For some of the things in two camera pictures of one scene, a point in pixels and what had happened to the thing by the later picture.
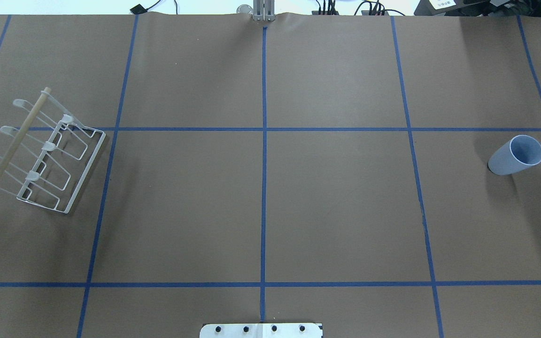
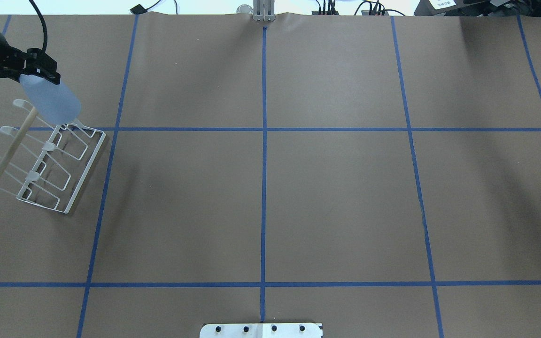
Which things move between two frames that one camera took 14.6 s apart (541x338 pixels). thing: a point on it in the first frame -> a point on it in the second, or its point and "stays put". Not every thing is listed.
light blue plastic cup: x=521 y=152 -> x=52 y=99
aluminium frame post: x=264 y=10 stays put
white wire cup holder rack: x=49 y=158 stays put
